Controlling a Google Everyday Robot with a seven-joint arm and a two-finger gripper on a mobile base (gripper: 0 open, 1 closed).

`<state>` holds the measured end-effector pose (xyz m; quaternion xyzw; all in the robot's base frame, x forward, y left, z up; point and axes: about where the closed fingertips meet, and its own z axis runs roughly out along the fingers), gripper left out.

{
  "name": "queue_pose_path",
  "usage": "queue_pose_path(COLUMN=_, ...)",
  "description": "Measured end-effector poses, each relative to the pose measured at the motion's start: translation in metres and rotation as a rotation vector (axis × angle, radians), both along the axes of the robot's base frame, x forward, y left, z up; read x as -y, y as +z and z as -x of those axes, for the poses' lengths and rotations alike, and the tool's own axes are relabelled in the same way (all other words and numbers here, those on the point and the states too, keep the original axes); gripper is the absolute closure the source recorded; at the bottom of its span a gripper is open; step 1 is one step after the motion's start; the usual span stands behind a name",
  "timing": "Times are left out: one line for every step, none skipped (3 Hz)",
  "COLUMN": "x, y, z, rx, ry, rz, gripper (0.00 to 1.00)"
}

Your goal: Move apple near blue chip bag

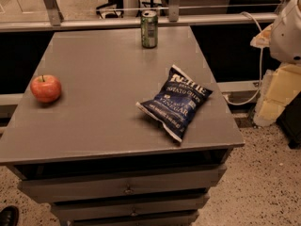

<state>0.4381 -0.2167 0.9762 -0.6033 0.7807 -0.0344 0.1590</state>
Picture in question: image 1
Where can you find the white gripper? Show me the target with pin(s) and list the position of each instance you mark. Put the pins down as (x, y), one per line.
(287, 35)

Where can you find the red apple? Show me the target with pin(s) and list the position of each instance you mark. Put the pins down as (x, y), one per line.
(46, 88)

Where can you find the blue kettle chip bag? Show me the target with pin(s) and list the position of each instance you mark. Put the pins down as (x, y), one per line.
(177, 102)

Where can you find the green soda can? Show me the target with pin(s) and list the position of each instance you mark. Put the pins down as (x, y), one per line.
(149, 28)

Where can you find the middle grey drawer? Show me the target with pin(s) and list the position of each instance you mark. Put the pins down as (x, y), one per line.
(131, 208)

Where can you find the grey drawer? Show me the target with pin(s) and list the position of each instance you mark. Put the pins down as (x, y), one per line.
(180, 218)
(122, 183)
(131, 208)

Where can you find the black office chair base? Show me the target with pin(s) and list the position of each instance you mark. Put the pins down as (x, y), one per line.
(109, 3)

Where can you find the bottom grey drawer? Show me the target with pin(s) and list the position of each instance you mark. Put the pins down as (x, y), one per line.
(180, 218)

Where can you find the grey drawer cabinet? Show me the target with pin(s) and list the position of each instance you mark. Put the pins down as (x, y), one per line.
(95, 127)

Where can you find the top grey drawer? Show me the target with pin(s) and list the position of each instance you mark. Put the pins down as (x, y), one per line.
(122, 183)

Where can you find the black shoe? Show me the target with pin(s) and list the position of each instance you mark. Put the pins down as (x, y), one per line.
(9, 216)

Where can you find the metal railing frame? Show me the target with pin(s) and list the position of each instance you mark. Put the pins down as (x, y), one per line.
(56, 15)

